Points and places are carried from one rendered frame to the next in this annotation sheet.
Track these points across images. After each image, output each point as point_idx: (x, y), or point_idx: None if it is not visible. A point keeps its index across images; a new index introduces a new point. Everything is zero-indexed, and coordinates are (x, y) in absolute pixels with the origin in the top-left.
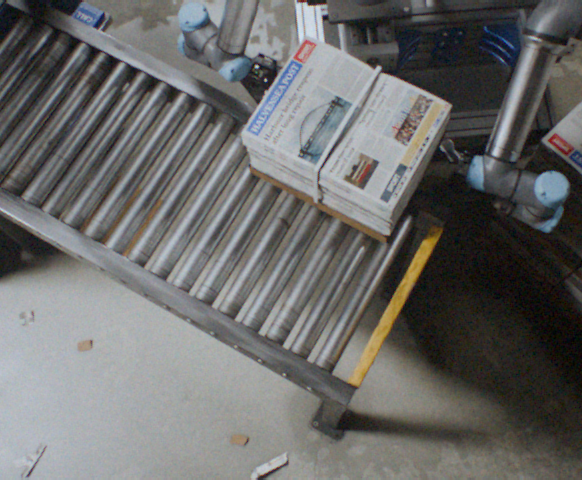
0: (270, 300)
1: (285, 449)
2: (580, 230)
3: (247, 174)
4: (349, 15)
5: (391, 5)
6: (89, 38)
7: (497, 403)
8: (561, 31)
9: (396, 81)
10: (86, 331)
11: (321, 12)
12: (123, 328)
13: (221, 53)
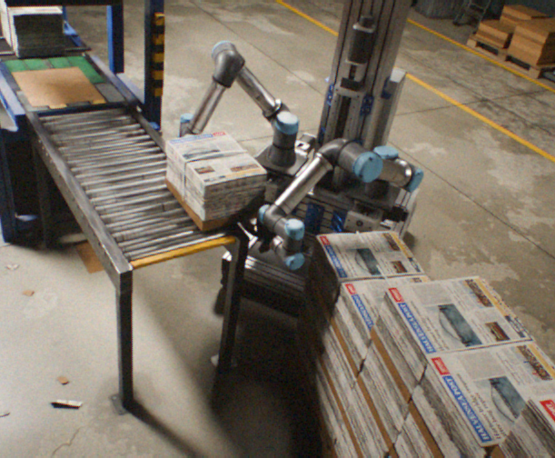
0: (126, 224)
1: (84, 401)
2: (323, 311)
3: (163, 185)
4: (262, 164)
5: (285, 169)
6: (143, 124)
7: (235, 453)
8: (329, 153)
9: (249, 156)
10: (35, 287)
11: None
12: (55, 296)
13: (186, 129)
